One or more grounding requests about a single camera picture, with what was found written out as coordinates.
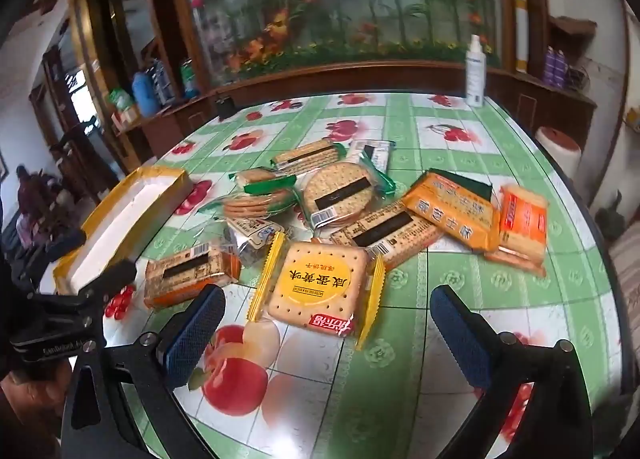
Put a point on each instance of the fruit print tablecloth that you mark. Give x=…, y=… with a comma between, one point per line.
x=430, y=149

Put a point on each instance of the orange cracker packet black stripe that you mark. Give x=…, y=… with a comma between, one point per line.
x=187, y=274

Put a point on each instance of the green round biscuit packet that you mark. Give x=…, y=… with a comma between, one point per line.
x=255, y=194

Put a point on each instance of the small black object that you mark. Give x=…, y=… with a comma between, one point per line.
x=225, y=108

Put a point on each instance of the dark green packet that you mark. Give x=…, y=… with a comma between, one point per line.
x=465, y=183

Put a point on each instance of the clear wrapped cracker packet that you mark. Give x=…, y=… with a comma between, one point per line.
x=252, y=239

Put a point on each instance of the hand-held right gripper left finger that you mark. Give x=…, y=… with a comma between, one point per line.
x=195, y=334

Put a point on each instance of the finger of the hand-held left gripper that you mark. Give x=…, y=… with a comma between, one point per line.
x=62, y=241
x=107, y=279

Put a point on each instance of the round cracker packet green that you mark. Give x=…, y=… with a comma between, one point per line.
x=337, y=194

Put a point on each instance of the purple bottles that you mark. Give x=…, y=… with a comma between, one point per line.
x=555, y=66

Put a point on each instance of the green white bag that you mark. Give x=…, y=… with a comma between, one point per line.
x=122, y=104

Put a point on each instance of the white and orange stool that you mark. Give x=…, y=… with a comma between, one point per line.
x=557, y=146

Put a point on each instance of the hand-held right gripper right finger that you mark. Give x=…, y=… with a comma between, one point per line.
x=461, y=339

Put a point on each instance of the green container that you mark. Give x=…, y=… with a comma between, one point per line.
x=190, y=79

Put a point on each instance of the blue bottle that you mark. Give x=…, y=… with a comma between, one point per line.
x=145, y=94

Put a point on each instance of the green long cracker packet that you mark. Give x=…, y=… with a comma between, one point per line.
x=307, y=155

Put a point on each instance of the orange flat cracker packet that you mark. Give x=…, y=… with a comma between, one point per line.
x=450, y=214

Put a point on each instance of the yellow square cracker packet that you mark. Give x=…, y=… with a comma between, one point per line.
x=315, y=284

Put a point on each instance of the clear orange-ended cracker packet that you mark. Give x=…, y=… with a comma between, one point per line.
x=387, y=229

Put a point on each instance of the white spray bottle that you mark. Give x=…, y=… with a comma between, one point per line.
x=475, y=74

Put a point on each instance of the orange striped cracker packet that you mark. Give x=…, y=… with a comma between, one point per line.
x=522, y=224

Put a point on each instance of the yellow cardboard box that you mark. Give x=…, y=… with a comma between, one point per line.
x=125, y=224

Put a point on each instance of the white blue cracker packet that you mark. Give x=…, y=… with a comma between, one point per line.
x=370, y=154

